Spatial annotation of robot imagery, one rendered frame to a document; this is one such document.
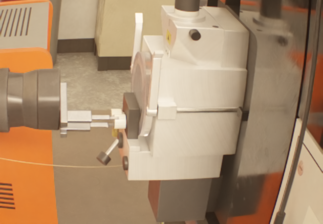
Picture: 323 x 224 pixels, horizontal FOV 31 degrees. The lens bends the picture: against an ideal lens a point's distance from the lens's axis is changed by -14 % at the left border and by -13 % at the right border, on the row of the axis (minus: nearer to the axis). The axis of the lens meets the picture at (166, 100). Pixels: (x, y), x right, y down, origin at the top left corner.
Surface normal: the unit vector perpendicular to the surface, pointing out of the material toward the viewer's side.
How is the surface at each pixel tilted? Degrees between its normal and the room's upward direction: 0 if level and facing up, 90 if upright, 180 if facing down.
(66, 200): 0
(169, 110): 90
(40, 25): 0
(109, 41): 90
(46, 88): 39
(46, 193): 90
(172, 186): 90
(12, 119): 129
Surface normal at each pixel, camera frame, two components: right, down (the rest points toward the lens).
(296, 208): -0.98, 0.00
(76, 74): 0.09, -0.91
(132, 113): 0.19, 0.42
